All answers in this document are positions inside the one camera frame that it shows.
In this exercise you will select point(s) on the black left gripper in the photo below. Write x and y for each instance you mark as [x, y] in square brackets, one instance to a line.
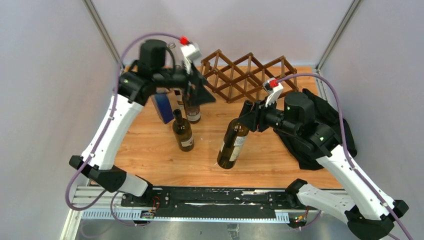
[199, 93]

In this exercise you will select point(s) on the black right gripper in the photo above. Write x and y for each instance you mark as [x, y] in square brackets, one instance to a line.
[251, 119]

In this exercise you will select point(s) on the dark wine bottle silver neck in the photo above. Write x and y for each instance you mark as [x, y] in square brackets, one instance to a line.
[193, 113]

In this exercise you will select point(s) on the clear whisky bottle black label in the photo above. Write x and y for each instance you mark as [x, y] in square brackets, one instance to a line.
[179, 99]

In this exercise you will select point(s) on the dark wine bottle white label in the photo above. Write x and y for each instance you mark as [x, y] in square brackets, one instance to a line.
[181, 128]

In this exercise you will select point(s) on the blue square bottle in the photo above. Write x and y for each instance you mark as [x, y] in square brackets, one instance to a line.
[162, 105]

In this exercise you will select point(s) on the clear bottle with dark label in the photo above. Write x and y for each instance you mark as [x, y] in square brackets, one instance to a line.
[175, 51]

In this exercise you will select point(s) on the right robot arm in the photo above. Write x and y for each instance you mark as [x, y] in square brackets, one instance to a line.
[366, 210]

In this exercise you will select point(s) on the brown wooden wine rack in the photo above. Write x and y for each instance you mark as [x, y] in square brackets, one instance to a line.
[242, 78]

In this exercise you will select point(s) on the black cloth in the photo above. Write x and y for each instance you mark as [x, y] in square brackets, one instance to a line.
[324, 114]

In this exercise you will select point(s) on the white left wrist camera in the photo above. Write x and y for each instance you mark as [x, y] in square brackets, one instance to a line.
[190, 53]

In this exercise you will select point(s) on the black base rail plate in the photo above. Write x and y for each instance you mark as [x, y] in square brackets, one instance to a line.
[219, 204]

